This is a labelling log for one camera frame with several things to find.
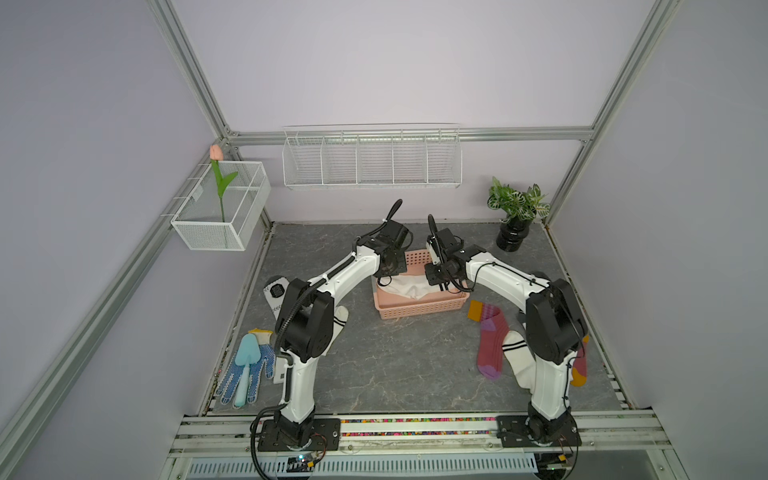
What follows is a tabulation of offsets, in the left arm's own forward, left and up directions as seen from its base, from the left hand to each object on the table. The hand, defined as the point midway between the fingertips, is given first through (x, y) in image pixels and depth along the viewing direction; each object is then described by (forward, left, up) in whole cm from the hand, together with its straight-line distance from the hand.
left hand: (397, 270), depth 94 cm
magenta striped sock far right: (-32, -49, -8) cm, 59 cm away
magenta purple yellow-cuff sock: (-19, -28, -9) cm, 35 cm away
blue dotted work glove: (-28, +50, -11) cm, 58 cm away
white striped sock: (-10, +19, -9) cm, 23 cm away
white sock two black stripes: (-1, -5, -9) cm, 10 cm away
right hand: (-1, -12, -1) cm, 12 cm away
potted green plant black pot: (+11, -40, +13) cm, 44 cm away
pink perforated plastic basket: (-11, +3, -5) cm, 12 cm away
